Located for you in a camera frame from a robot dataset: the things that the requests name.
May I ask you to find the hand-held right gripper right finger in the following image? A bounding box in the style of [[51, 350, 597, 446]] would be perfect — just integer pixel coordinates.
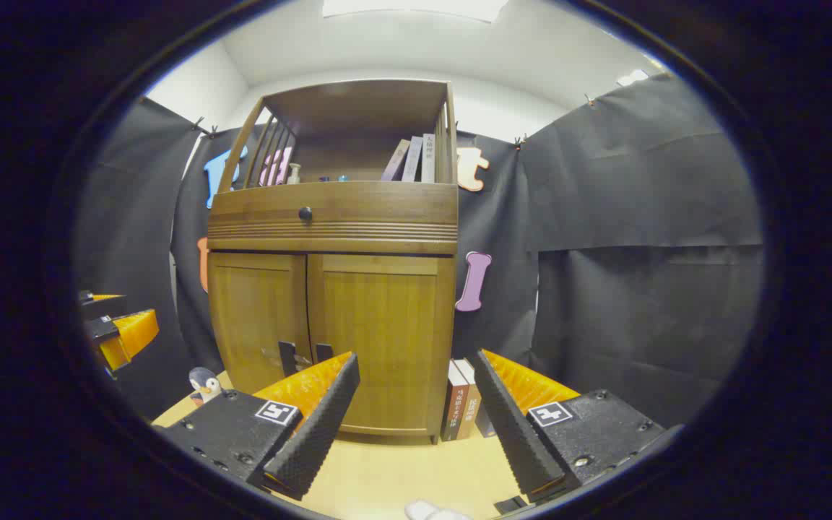
[[474, 350, 666, 504]]

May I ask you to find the large ceiling light panel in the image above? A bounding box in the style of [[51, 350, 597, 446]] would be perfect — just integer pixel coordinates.
[[322, 0, 511, 22]]

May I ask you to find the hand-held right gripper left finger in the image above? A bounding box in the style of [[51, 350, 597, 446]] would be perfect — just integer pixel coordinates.
[[152, 352, 360, 501]]

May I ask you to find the grey book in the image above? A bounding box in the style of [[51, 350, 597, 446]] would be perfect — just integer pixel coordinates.
[[402, 136, 424, 183]]

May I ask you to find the black backdrop cloth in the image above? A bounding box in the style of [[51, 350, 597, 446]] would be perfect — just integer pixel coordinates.
[[73, 72, 763, 427]]

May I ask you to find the wooden shoe cabinet door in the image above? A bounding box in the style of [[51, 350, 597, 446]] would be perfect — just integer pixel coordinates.
[[306, 253, 456, 438], [208, 251, 310, 397]]

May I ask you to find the wooden drawer with black knob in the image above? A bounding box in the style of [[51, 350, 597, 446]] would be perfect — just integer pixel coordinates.
[[208, 181, 459, 254]]

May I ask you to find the tan book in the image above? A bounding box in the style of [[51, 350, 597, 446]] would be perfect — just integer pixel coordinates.
[[456, 359, 483, 440]]

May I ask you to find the wooden double-door shoe cabinet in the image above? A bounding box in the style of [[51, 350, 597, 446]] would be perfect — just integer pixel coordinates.
[[207, 78, 460, 443]]

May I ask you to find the penguin plush toy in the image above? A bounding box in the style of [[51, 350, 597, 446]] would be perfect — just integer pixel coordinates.
[[188, 367, 223, 407]]

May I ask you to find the white soft object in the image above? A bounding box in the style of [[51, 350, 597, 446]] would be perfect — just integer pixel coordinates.
[[405, 500, 473, 520]]

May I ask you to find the red-brown book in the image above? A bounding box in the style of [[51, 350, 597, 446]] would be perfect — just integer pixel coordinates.
[[441, 360, 469, 441]]

